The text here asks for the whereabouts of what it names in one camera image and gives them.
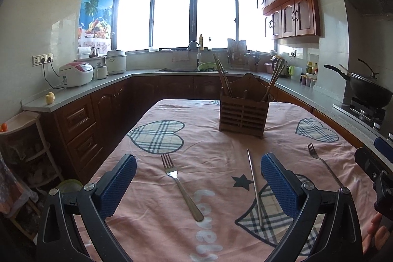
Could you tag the white electric cooker pot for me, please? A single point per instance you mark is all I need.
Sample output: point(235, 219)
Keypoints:
point(116, 62)

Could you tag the bamboo chopstick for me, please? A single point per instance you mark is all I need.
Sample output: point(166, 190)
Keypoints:
point(220, 67)
point(226, 85)

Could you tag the green colander bowl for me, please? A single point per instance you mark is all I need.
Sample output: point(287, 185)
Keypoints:
point(207, 66)

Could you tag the condiment jars rack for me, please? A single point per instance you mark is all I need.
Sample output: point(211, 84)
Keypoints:
point(309, 78)

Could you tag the black wok with lid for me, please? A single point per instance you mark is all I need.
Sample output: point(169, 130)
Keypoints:
point(364, 89)

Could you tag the pink tablecloth with plaid hearts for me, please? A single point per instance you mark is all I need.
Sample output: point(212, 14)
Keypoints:
point(153, 222)

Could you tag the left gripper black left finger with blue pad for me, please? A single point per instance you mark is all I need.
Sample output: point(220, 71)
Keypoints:
point(59, 238)

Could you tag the tropical fruit poster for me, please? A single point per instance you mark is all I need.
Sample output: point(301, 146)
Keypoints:
point(95, 25)

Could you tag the person's right hand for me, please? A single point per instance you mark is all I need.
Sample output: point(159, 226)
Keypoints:
point(377, 232)

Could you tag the green rimmed trash bin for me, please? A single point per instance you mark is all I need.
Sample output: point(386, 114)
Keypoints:
point(70, 186)

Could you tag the lower wooden kitchen cabinets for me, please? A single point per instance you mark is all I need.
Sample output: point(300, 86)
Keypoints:
point(152, 115)

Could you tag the dish drying rack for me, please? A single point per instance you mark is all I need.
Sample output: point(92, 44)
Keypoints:
point(237, 53)

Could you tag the wooden utensil holder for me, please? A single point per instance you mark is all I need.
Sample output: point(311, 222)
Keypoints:
point(244, 106)

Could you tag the white red rice cooker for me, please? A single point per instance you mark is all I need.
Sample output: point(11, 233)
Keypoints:
point(76, 74)

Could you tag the steel electric kettle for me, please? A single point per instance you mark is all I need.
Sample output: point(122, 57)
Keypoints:
point(279, 64)

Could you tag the chrome kitchen faucet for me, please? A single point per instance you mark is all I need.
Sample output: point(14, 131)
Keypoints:
point(195, 46)

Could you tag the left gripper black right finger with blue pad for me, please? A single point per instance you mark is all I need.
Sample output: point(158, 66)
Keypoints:
point(339, 238)

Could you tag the left steel fork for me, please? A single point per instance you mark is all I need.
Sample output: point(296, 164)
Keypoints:
point(172, 172)

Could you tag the right steel fork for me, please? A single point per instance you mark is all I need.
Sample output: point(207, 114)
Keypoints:
point(314, 154)

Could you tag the white corner shelf rack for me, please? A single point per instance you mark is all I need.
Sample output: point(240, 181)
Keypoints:
point(28, 169)

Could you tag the steel fork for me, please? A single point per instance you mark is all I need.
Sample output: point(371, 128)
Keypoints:
point(172, 172)
point(314, 154)

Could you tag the yellow apple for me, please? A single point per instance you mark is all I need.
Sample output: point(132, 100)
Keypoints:
point(49, 98)

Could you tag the gripper finger blue pad right tool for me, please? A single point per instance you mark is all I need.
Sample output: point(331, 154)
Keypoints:
point(384, 148)

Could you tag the wall power outlet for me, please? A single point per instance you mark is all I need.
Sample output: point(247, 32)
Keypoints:
point(42, 59)

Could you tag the wooden chopstick group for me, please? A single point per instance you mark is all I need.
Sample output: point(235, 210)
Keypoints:
point(275, 77)

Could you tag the gas stove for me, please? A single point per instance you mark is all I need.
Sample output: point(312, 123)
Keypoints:
point(362, 112)

